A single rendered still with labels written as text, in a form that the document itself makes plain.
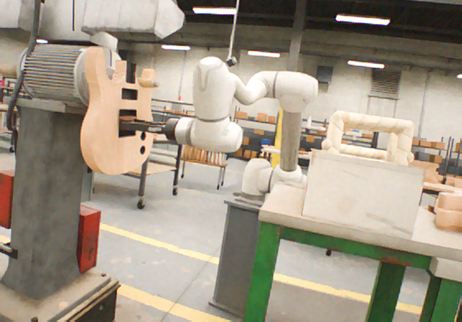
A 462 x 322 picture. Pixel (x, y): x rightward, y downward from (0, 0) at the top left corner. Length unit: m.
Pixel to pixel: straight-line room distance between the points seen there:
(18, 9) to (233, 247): 1.57
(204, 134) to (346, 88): 11.60
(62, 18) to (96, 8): 0.26
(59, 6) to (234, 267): 1.60
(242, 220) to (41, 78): 1.22
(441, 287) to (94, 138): 1.03
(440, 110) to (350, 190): 12.66
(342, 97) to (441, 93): 4.05
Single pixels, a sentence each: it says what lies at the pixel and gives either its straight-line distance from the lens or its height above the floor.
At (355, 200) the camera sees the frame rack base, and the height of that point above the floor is 1.00.
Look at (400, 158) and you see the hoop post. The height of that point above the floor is 1.12.
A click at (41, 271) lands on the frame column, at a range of 1.40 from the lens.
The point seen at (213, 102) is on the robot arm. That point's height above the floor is 1.19.
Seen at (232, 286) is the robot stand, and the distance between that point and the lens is 1.78.
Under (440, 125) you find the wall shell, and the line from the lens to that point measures 13.24.
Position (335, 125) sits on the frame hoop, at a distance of 0.70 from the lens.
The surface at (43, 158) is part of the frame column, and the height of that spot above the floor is 0.90.
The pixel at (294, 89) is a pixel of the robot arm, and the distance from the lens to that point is 1.22.
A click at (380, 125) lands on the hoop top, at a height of 1.19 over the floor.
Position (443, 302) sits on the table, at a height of 0.78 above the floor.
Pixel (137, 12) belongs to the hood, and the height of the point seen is 1.45.
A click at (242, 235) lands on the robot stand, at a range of 1.63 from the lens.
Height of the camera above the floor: 1.12
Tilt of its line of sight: 3 degrees down
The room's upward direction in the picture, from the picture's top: 9 degrees clockwise
